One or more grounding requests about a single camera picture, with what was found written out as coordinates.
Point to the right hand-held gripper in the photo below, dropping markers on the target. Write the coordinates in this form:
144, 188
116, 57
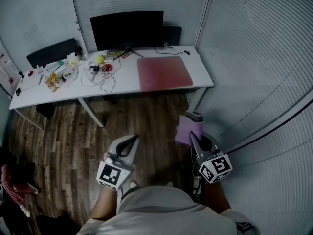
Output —
215, 168

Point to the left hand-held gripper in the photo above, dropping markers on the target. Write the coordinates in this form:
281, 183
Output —
110, 175

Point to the purple cloth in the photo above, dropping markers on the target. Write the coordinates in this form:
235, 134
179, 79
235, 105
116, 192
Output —
187, 131

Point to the red desk mat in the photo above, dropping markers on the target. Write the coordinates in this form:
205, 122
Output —
163, 72

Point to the person's right forearm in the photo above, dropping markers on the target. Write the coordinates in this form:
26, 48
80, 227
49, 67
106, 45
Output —
217, 197

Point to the person's left forearm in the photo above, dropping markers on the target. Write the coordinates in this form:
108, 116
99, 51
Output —
105, 202

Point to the red round object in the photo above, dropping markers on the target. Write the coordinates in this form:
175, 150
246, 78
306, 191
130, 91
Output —
108, 67

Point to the red checkered cloth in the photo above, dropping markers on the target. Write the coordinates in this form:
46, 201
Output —
14, 187

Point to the white desk leg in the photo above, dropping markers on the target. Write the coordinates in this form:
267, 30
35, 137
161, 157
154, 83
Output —
28, 119
91, 112
196, 98

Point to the person's white shirt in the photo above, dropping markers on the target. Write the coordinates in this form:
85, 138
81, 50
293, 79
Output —
166, 214

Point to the white power strip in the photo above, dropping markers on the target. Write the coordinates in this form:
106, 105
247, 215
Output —
93, 75

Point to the black power adapter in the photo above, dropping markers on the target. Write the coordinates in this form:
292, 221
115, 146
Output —
94, 67

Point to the black box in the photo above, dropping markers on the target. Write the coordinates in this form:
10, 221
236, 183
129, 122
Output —
46, 110

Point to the white printed box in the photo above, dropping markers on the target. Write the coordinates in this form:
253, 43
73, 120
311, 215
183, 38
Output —
109, 60

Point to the red card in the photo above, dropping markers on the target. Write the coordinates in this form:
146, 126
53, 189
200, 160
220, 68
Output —
126, 56

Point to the yellow plush toy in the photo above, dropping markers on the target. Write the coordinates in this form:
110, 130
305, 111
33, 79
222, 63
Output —
99, 59

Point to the clear plastic bag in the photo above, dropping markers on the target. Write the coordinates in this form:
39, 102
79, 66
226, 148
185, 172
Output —
69, 72

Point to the yellow printed packet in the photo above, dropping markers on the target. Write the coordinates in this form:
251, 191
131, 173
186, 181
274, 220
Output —
115, 54

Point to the black bag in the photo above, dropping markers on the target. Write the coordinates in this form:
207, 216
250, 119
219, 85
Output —
56, 225

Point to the pale yellow bag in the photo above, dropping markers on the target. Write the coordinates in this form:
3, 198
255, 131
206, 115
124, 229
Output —
73, 60

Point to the white notebook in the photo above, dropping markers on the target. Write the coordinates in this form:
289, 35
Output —
55, 68

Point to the black mug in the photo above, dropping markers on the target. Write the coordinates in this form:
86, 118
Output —
78, 50

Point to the small black monitor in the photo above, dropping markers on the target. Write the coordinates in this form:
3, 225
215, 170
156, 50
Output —
173, 34

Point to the white keyboard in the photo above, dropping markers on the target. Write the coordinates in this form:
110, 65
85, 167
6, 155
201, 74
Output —
31, 82

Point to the black chair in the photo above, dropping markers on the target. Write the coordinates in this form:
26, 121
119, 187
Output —
9, 155

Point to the large black monitor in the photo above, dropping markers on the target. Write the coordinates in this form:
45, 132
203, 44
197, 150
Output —
127, 30

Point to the small red object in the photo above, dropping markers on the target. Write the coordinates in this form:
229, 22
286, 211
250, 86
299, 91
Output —
30, 73

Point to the wide black monitor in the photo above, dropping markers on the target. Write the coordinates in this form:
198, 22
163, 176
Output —
51, 51

